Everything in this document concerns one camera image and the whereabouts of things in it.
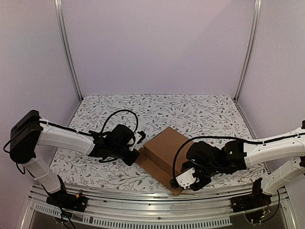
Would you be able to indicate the right aluminium frame post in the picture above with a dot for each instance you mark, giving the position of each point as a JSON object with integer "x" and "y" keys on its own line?
{"x": 249, "y": 50}

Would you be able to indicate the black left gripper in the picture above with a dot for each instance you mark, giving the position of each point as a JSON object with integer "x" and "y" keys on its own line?
{"x": 130, "y": 161}

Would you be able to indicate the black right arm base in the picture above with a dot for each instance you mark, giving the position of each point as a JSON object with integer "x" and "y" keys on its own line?
{"x": 250, "y": 201}

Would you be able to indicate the aluminium front rail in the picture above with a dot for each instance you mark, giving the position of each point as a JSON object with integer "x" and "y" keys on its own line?
{"x": 123, "y": 209}

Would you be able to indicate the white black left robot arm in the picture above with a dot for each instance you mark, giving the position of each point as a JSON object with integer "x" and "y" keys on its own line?
{"x": 33, "y": 130}

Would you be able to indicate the left aluminium frame post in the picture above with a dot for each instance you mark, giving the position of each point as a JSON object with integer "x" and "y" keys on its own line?
{"x": 66, "y": 48}

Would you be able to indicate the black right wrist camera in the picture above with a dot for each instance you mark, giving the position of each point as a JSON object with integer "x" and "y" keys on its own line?
{"x": 186, "y": 180}

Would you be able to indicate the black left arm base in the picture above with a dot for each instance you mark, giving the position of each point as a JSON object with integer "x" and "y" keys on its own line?
{"x": 63, "y": 199}

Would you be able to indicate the aluminium frame post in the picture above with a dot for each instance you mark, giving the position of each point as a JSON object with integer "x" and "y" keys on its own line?
{"x": 249, "y": 50}
{"x": 66, "y": 48}

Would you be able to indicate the floral white table mat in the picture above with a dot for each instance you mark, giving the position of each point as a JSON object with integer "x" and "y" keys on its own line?
{"x": 190, "y": 115}

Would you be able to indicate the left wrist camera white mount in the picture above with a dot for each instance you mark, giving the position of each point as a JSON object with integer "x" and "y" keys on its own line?
{"x": 136, "y": 139}

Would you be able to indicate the brown cardboard box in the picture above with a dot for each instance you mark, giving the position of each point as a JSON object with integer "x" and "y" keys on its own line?
{"x": 157, "y": 155}

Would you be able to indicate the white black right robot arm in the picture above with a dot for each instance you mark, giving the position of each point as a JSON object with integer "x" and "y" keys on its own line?
{"x": 204, "y": 161}

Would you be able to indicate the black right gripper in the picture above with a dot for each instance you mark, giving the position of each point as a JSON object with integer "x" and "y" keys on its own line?
{"x": 193, "y": 170}

